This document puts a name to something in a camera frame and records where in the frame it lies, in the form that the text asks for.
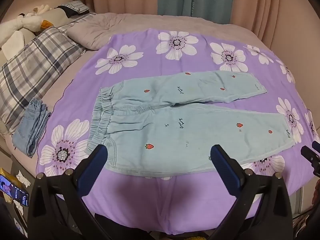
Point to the crumpled white tissue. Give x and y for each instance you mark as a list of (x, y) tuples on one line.
[(23, 178)]

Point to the dark cloth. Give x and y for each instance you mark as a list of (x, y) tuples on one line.
[(70, 11)]

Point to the light blue strawberry pants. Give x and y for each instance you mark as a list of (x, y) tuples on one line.
[(175, 135)]

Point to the white goose plush toy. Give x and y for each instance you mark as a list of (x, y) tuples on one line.
[(17, 23)]

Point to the large plaid pillow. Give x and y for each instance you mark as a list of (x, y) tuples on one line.
[(37, 62)]

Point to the teal curtain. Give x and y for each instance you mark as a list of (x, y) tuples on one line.
[(195, 0)]

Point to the smartphone with lit screen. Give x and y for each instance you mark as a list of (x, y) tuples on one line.
[(11, 190)]

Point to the small plaid pillow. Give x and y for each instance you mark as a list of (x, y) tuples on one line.
[(75, 5)]

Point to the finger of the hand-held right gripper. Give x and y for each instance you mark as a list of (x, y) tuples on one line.
[(315, 145), (310, 156)]

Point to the purple floral bed sheet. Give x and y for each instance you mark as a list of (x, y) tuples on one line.
[(140, 200)]

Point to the grey quilt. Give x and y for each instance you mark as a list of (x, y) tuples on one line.
[(100, 27)]

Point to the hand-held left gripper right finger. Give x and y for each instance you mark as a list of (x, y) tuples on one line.
[(220, 162)]

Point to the folded blue jeans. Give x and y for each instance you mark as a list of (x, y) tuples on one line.
[(27, 127)]

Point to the pink curtain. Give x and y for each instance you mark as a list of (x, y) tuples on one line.
[(262, 2)]

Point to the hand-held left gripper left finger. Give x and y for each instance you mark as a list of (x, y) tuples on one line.
[(98, 160)]

